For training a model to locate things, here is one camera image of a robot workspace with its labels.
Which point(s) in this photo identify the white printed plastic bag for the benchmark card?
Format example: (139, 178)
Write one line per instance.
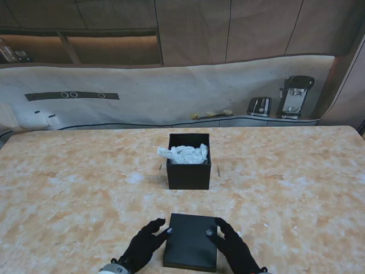
(188, 154)

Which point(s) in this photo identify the white protective cover sheet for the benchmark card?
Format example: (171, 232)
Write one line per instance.
(171, 91)

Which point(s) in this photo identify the black silver espresso machine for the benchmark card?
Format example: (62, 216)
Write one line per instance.
(295, 97)

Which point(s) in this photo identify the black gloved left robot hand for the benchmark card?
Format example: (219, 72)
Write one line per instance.
(145, 245)

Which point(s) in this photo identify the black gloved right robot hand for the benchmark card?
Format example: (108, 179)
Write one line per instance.
(236, 251)

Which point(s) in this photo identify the small black shelf device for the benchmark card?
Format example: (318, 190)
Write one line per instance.
(22, 55)

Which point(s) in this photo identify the black box lid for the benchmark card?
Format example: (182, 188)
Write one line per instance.
(191, 248)

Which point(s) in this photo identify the open black gift box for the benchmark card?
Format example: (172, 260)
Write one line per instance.
(188, 177)

